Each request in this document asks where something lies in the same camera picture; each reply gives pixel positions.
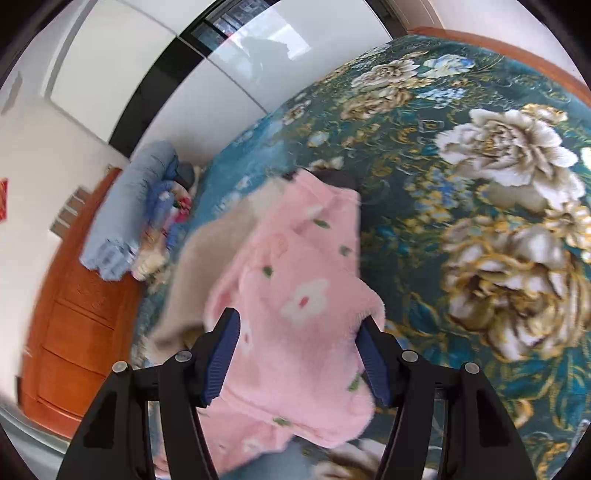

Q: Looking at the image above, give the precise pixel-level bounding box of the pink floral fleece garment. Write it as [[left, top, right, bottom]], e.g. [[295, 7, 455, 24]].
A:
[[199, 187, 386, 473]]

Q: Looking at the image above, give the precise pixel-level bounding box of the beige fluffy sweater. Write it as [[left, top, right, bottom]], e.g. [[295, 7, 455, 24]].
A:
[[146, 177, 287, 364]]

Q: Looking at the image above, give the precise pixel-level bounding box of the grey folded quilt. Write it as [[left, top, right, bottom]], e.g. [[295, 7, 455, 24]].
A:
[[79, 141, 178, 281]]

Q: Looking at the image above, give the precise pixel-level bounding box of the white glossy wardrobe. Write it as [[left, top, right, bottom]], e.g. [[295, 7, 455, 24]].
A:
[[46, 1, 392, 165]]

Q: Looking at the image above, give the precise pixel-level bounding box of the blue floral bed blanket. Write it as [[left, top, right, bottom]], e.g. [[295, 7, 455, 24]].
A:
[[131, 34, 591, 480]]

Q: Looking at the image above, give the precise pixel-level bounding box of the yellow floral folded blanket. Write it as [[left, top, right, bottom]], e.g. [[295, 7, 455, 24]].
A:
[[131, 162, 201, 282]]

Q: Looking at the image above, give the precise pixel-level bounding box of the wooden bed headboard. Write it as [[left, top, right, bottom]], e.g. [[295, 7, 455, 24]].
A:
[[18, 168, 142, 439]]

